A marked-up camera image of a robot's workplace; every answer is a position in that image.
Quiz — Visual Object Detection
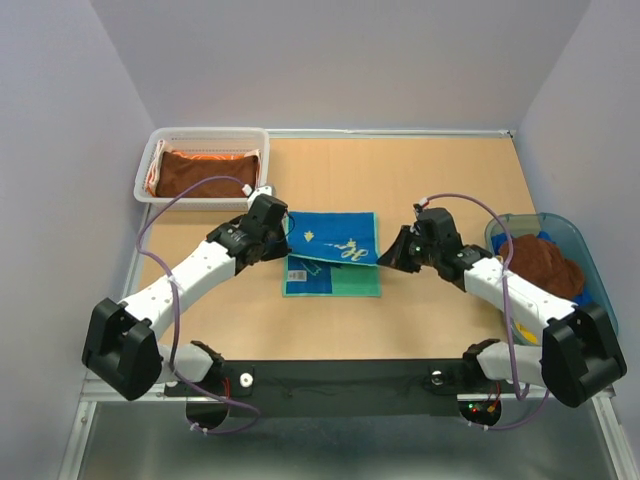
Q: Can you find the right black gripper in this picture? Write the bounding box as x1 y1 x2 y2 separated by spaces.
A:
375 225 439 273

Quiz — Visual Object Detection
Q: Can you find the teal patterned towel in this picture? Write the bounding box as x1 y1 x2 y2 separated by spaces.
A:
282 211 381 297

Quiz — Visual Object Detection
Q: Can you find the brown towel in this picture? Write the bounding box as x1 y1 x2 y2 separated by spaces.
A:
153 150 261 198
497 235 586 301

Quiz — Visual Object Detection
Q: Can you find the orange Doraemon towel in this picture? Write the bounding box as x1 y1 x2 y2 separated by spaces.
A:
144 138 264 196

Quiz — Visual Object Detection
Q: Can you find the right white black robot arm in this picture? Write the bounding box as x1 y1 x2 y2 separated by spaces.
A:
377 208 627 408

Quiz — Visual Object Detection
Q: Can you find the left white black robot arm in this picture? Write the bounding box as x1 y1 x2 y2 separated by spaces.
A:
82 188 288 400

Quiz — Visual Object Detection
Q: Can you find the blue towel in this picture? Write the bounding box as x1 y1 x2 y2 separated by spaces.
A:
492 229 596 306

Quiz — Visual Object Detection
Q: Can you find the teal plastic tub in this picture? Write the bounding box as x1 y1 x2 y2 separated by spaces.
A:
482 211 619 346

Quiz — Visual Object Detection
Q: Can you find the white perforated plastic basket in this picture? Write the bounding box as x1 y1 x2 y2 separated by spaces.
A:
133 127 270 211

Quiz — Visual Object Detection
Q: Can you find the yellow towel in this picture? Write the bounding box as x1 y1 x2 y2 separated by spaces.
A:
513 322 539 346

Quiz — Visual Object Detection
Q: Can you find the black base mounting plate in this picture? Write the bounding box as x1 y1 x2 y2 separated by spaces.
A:
164 357 521 431

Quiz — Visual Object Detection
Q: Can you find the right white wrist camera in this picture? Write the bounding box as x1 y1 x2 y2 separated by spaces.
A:
413 198 430 221

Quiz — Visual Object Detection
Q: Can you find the aluminium frame rail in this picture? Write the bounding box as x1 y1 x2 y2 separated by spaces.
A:
58 204 626 480

